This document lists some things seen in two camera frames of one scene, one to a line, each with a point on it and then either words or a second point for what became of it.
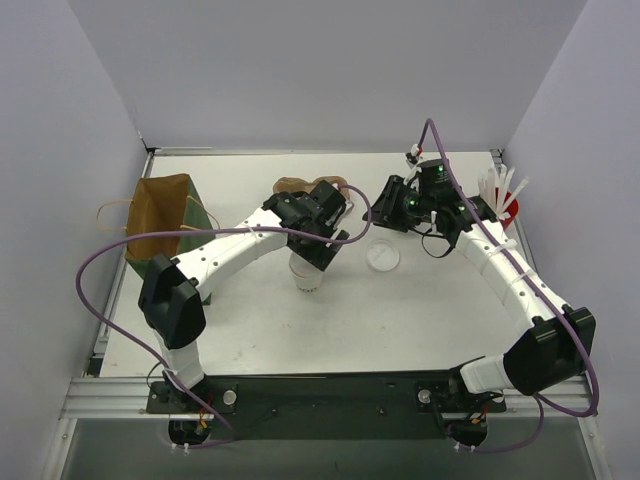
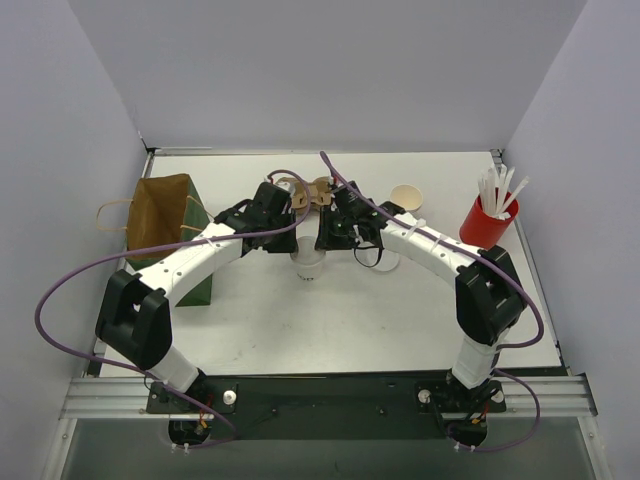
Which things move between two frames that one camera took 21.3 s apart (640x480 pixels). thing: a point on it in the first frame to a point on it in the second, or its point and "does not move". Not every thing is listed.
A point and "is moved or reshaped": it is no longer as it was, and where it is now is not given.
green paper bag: (161, 203) does not move
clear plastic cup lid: (382, 255) is moved or reshaped
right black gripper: (388, 201) to (330, 239)
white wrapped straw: (525, 182) does not move
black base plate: (333, 406) does not move
